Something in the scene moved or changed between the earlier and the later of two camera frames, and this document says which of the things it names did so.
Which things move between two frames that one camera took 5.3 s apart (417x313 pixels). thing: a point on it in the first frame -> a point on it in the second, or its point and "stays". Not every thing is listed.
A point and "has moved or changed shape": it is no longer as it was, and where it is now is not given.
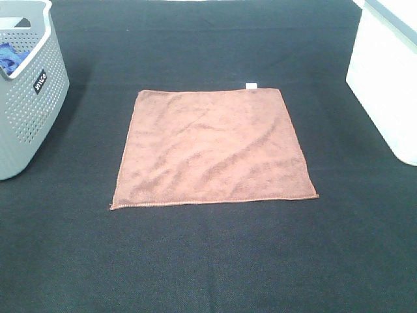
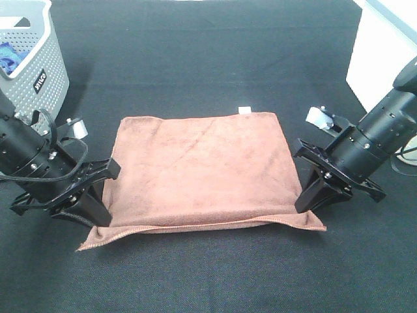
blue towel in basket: x=10 y=59 stays
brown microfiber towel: x=210 y=146 has moved or changed shape
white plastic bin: x=382 y=72 stays
